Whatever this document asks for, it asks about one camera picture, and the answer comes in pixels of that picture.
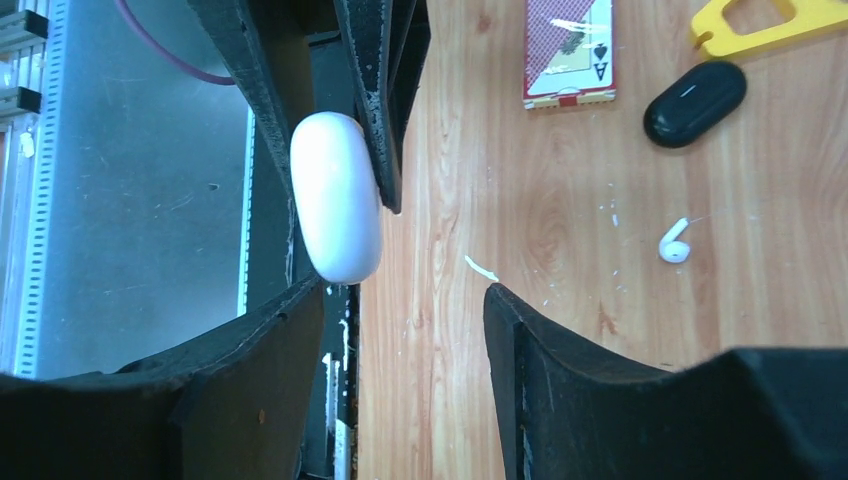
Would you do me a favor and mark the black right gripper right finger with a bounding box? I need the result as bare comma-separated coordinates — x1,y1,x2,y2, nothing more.
483,284,847,479

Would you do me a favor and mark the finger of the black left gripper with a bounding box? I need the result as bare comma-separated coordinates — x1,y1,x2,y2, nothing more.
334,0,431,214
187,0,316,200

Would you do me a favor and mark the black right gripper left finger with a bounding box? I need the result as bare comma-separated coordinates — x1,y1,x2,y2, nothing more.
1,274,324,479

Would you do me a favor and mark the white earbud charging case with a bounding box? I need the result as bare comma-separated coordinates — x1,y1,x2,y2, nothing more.
290,111,382,285

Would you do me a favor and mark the white earbud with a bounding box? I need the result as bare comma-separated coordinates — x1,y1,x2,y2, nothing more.
658,217,691,264

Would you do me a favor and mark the black oval earbud case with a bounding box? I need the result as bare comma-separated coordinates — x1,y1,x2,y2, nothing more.
643,60,748,149

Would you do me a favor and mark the white plastic scrap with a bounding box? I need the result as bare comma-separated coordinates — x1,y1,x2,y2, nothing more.
464,255,499,282

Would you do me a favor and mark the playing card deck box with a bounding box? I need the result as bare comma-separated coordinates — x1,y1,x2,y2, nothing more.
523,0,617,110

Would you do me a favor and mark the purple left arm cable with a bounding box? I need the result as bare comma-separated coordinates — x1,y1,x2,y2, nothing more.
113,0,237,87

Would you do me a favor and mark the slotted cable duct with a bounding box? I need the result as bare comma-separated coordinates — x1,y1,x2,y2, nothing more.
1,1,68,379

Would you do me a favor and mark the yellow triangular plastic frame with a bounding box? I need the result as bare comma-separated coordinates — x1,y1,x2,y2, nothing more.
690,0,847,60

